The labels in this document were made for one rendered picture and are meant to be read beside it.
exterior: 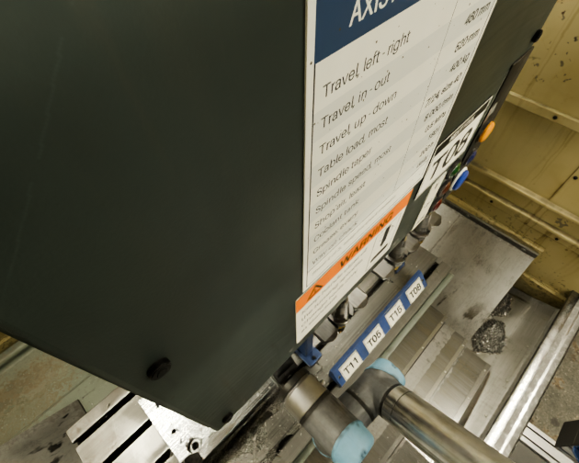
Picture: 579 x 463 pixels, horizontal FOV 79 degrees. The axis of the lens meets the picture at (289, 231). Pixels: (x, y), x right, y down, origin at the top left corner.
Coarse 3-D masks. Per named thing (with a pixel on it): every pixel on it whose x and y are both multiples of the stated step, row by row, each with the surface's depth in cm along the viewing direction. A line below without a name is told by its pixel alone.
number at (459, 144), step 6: (474, 126) 35; (468, 132) 35; (462, 138) 34; (468, 138) 36; (456, 144) 34; (462, 144) 36; (450, 150) 34; (456, 150) 36; (462, 150) 38; (450, 156) 35; (456, 156) 37; (444, 162) 35; (450, 162) 37; (444, 168) 37; (438, 174) 36
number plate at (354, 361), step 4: (356, 352) 102; (352, 356) 102; (356, 356) 102; (348, 360) 101; (352, 360) 102; (356, 360) 103; (360, 360) 104; (344, 364) 100; (348, 364) 101; (352, 364) 102; (356, 364) 103; (360, 364) 104; (340, 368) 100; (344, 368) 100; (348, 368) 101; (352, 368) 102; (356, 368) 103; (340, 372) 100; (344, 372) 100; (348, 372) 101; (352, 372) 102; (344, 376) 101; (348, 376) 102
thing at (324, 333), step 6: (324, 324) 80; (330, 324) 80; (318, 330) 80; (324, 330) 80; (330, 330) 80; (336, 330) 80; (318, 336) 79; (324, 336) 79; (330, 336) 79; (336, 336) 79; (324, 342) 78; (330, 342) 78
